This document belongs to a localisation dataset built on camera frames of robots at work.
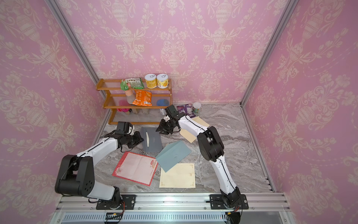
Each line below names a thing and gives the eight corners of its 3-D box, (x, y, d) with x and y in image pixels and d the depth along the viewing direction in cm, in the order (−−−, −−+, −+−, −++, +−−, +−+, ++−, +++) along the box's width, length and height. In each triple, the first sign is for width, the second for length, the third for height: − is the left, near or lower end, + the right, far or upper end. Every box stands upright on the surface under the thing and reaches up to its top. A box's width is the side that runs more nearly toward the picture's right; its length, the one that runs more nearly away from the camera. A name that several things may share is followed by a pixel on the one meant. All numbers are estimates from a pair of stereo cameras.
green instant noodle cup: (193, 114, 116) (193, 109, 111) (192, 106, 121) (193, 101, 117) (201, 114, 116) (201, 109, 111) (200, 106, 121) (200, 101, 117)
